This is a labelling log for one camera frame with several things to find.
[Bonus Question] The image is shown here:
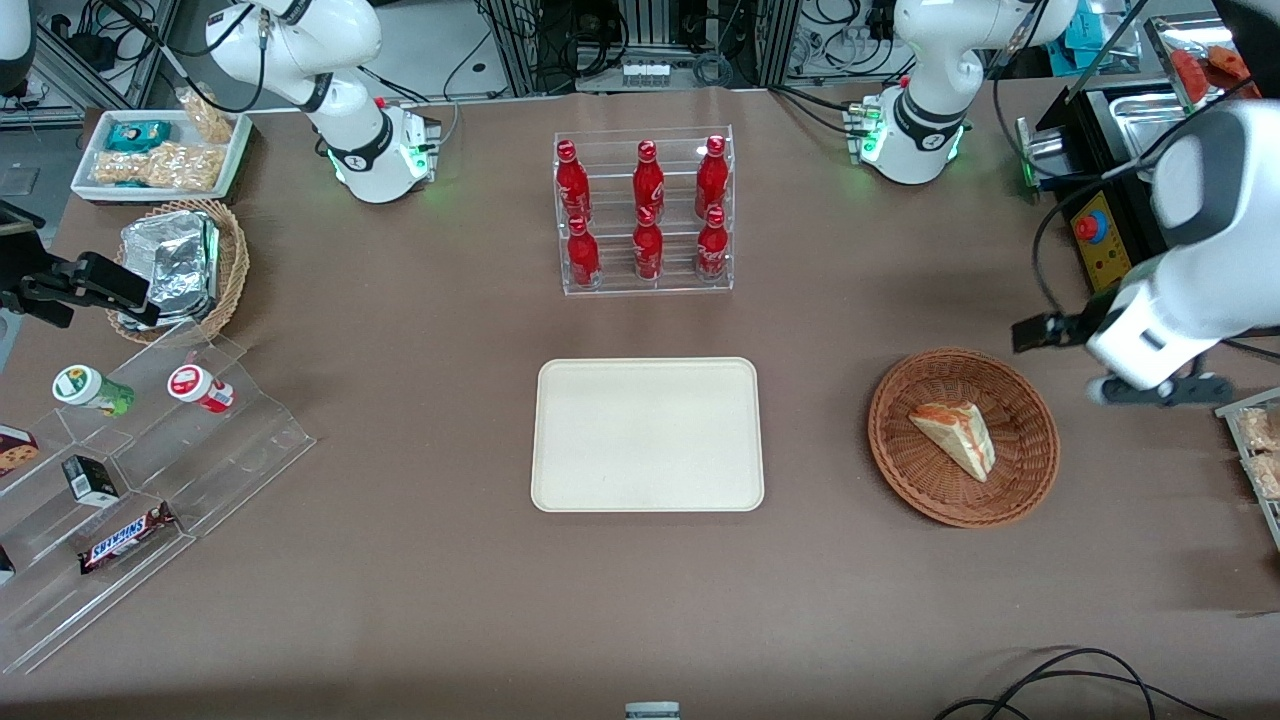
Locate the clear acrylic stepped display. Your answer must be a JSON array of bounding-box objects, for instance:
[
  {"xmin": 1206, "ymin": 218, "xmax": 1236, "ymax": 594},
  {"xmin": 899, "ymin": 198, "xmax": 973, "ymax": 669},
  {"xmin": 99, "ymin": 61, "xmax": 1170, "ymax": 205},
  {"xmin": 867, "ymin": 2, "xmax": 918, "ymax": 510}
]
[{"xmin": 0, "ymin": 320, "xmax": 318, "ymax": 677}]

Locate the cream plastic tray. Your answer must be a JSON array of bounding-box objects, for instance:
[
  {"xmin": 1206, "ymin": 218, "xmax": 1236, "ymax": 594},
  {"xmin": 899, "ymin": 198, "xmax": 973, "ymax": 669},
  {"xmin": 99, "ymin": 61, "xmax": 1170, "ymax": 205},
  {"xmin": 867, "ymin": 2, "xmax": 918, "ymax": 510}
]
[{"xmin": 531, "ymin": 357, "xmax": 766, "ymax": 514}]

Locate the Snickers chocolate bar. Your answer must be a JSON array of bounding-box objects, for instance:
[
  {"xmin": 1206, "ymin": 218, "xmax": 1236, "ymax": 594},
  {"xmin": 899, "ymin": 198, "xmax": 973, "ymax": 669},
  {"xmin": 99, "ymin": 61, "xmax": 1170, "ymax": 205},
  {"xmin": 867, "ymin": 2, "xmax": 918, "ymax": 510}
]
[{"xmin": 78, "ymin": 502, "xmax": 179, "ymax": 576}]

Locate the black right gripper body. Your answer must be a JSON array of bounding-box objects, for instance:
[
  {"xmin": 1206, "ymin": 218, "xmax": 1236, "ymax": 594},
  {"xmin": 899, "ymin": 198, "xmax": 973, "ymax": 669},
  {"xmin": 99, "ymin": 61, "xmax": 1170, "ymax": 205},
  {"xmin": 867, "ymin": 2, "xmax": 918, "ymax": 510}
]
[{"xmin": 0, "ymin": 236, "xmax": 63, "ymax": 293}]

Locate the black emergency stop cable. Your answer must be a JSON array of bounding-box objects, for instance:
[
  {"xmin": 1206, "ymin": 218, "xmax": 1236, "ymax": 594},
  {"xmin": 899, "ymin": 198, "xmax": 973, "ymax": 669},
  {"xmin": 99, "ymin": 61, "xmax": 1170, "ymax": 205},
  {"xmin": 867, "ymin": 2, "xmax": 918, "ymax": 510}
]
[{"xmin": 1032, "ymin": 170, "xmax": 1106, "ymax": 331}]

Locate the red yogurt cup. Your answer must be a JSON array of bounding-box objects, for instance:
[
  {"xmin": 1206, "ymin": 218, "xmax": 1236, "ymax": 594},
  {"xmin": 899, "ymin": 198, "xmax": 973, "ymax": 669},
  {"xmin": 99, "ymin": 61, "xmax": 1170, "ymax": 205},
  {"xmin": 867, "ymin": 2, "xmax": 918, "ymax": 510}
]
[{"xmin": 167, "ymin": 363, "xmax": 236, "ymax": 415}]

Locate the teal cardboard box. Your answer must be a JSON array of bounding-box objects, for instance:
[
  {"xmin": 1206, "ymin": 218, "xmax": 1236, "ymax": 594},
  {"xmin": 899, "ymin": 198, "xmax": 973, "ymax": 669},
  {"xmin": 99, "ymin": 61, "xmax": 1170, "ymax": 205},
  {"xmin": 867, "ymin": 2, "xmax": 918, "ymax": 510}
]
[{"xmin": 1063, "ymin": 8, "xmax": 1128, "ymax": 73}]

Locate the brown wicker basket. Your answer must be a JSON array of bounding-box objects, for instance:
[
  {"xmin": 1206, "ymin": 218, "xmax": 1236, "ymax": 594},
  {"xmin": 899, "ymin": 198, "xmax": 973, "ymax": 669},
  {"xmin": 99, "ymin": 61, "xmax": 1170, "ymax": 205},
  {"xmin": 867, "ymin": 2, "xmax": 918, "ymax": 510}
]
[{"xmin": 867, "ymin": 347, "xmax": 1061, "ymax": 529}]

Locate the red cola bottle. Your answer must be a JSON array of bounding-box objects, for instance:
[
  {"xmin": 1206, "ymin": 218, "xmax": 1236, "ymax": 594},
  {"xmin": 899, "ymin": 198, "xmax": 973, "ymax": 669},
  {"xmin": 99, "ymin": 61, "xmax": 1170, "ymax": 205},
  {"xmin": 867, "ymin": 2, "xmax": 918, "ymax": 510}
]
[
  {"xmin": 697, "ymin": 205, "xmax": 731, "ymax": 283},
  {"xmin": 555, "ymin": 140, "xmax": 592, "ymax": 223},
  {"xmin": 633, "ymin": 206, "xmax": 665, "ymax": 283},
  {"xmin": 695, "ymin": 135, "xmax": 730, "ymax": 213},
  {"xmin": 632, "ymin": 140, "xmax": 666, "ymax": 216},
  {"xmin": 567, "ymin": 215, "xmax": 602, "ymax": 291}
]

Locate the green yogurt cup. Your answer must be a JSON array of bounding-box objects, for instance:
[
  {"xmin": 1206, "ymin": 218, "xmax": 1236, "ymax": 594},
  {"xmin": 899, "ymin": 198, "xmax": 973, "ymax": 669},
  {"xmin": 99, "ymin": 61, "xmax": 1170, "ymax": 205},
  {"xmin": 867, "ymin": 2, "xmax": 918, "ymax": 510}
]
[{"xmin": 52, "ymin": 364, "xmax": 136, "ymax": 418}]

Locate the white rectangular snack tray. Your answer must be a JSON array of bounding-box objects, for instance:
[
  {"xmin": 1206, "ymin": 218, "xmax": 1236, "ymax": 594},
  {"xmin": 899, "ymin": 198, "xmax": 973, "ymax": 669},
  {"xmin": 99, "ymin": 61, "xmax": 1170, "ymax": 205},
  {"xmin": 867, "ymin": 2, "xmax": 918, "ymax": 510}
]
[{"xmin": 70, "ymin": 108, "xmax": 253, "ymax": 205}]

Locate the yellow emergency stop box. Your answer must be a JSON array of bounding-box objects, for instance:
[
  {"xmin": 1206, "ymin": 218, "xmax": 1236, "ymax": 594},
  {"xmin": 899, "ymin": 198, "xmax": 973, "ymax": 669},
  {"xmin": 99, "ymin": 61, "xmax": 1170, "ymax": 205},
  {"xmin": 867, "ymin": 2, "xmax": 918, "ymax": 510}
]
[{"xmin": 1070, "ymin": 191, "xmax": 1137, "ymax": 294}]

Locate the stainless steel pan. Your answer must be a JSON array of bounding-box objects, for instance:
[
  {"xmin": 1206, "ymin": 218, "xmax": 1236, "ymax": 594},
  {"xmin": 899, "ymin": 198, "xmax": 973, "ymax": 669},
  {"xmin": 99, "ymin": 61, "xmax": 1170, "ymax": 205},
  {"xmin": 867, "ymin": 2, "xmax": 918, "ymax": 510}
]
[{"xmin": 1103, "ymin": 88, "xmax": 1217, "ymax": 186}]

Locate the clear bag of nuts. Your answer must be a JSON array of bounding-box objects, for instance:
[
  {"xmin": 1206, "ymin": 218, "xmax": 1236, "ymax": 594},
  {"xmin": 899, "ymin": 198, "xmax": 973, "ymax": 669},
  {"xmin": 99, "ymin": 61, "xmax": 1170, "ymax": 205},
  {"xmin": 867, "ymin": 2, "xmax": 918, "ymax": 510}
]
[
  {"xmin": 176, "ymin": 85, "xmax": 237, "ymax": 146},
  {"xmin": 92, "ymin": 142, "xmax": 224, "ymax": 192}
]

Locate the green snack packet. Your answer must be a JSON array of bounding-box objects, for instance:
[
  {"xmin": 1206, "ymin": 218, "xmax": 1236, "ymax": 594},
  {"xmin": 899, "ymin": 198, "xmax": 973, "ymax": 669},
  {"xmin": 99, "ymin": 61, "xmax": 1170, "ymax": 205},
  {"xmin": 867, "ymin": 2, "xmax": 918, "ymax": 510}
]
[{"xmin": 105, "ymin": 120, "xmax": 174, "ymax": 154}]

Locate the aluminium foil container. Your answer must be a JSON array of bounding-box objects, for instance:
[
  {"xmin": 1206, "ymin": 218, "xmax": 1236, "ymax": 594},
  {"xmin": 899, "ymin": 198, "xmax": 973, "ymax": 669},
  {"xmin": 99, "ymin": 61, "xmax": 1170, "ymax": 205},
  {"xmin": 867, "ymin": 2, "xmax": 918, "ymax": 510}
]
[{"xmin": 119, "ymin": 210, "xmax": 222, "ymax": 327}]

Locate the triangular sandwich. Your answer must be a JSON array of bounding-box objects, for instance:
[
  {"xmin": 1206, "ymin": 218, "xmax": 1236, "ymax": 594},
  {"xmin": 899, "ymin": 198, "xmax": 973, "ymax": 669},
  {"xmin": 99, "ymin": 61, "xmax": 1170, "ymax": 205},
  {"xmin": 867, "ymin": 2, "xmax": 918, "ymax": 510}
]
[{"xmin": 908, "ymin": 400, "xmax": 997, "ymax": 483}]

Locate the clear acrylic bottle rack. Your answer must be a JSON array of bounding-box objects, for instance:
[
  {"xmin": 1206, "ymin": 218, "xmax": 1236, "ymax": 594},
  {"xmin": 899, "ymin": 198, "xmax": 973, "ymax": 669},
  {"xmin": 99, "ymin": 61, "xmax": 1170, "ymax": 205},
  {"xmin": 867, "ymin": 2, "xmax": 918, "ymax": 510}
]
[{"xmin": 553, "ymin": 125, "xmax": 736, "ymax": 297}]

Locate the small black carton box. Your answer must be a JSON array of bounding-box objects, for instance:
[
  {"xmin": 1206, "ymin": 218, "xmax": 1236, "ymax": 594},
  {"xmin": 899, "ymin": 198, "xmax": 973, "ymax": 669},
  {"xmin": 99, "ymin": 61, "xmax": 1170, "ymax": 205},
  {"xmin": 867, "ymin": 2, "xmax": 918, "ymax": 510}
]
[{"xmin": 62, "ymin": 455, "xmax": 121, "ymax": 507}]

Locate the light wicker basket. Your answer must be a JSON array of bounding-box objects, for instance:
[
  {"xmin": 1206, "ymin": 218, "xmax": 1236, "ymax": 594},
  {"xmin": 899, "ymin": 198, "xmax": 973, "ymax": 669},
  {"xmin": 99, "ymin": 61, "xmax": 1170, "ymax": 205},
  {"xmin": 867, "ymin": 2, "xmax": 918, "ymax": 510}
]
[{"xmin": 104, "ymin": 198, "xmax": 251, "ymax": 346}]

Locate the black floor cable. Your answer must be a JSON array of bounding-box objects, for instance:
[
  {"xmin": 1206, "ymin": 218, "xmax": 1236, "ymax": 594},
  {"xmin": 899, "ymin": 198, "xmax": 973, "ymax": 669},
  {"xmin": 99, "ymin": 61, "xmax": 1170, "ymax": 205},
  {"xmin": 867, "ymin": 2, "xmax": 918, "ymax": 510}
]
[
  {"xmin": 935, "ymin": 678, "xmax": 1233, "ymax": 720},
  {"xmin": 990, "ymin": 647, "xmax": 1159, "ymax": 720}
]

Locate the black metal cabinet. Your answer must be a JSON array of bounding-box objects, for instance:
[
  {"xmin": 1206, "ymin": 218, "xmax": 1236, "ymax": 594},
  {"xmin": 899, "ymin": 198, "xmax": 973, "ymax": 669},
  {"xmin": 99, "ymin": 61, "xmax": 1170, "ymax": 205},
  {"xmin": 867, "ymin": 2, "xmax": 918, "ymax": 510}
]
[{"xmin": 1035, "ymin": 78, "xmax": 1216, "ymax": 266}]

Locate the red food pack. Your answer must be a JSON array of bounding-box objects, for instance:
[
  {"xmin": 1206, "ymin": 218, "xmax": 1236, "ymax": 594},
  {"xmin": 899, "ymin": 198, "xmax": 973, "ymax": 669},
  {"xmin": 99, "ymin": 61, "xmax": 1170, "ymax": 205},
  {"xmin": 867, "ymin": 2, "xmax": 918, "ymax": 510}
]
[{"xmin": 1170, "ymin": 45, "xmax": 1253, "ymax": 101}]

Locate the brown cookie box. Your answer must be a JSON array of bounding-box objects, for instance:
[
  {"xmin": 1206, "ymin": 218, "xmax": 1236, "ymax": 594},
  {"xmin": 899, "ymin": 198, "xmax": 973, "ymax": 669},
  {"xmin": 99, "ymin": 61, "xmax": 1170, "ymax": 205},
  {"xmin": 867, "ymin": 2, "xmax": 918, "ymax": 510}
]
[{"xmin": 0, "ymin": 425, "xmax": 41, "ymax": 479}]

